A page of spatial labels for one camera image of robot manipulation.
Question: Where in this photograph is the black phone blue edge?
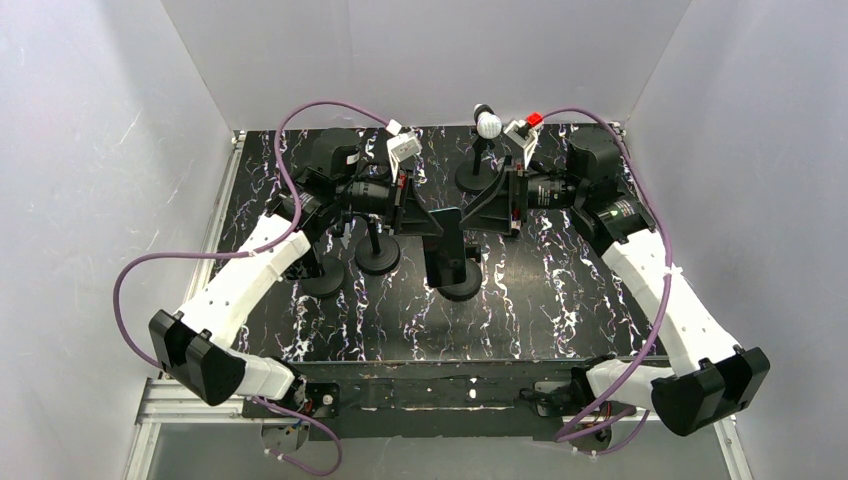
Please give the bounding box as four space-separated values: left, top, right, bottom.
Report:
422 207 465 288

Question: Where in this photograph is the black phone stand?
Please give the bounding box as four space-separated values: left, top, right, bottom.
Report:
354 222 400 276
300 249 346 299

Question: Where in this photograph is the black phone stand front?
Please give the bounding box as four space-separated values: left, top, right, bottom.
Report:
300 249 346 299

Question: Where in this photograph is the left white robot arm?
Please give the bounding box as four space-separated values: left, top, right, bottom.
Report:
148 128 443 406

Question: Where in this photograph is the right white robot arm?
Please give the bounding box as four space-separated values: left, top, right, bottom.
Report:
461 126 770 436

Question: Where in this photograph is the black microphone stand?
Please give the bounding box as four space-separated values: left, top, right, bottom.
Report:
454 136 496 194

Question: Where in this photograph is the white microphone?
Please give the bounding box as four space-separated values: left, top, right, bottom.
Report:
473 104 503 140

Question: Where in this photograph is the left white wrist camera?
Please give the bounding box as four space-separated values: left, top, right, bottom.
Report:
386 131 422 180

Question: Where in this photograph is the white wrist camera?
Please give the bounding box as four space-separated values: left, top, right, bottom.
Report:
504 112 544 170
386 131 422 180

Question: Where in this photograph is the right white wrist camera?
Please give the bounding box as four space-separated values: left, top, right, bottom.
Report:
504 112 544 170

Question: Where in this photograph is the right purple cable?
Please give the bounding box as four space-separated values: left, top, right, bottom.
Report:
539 108 674 457

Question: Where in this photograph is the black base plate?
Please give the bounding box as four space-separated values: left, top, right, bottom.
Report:
241 357 654 442

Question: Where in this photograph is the aluminium frame rail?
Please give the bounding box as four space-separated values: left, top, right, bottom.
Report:
124 130 737 480

